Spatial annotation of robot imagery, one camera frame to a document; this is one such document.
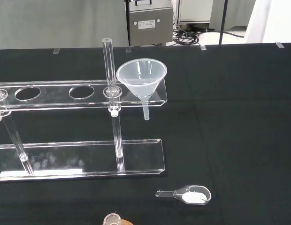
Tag clear acrylic funnel stand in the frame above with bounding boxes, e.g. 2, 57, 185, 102
0, 38, 168, 181

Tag glass weighing funnel with powder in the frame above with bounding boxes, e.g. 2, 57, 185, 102
155, 185, 212, 206

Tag black bench cloth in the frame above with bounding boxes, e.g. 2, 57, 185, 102
0, 42, 291, 225

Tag grey metal equipment box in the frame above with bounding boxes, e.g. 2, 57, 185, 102
124, 0, 174, 47

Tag small round-bottom glass flask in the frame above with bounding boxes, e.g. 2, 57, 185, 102
103, 213, 122, 225

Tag white cabinet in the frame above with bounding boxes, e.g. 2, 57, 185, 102
176, 0, 212, 26

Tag black upright pole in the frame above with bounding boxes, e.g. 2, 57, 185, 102
218, 0, 230, 45

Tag pale board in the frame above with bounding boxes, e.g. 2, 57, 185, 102
243, 0, 291, 44

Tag black floor cable bundle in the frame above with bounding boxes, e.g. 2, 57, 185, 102
172, 22, 210, 45

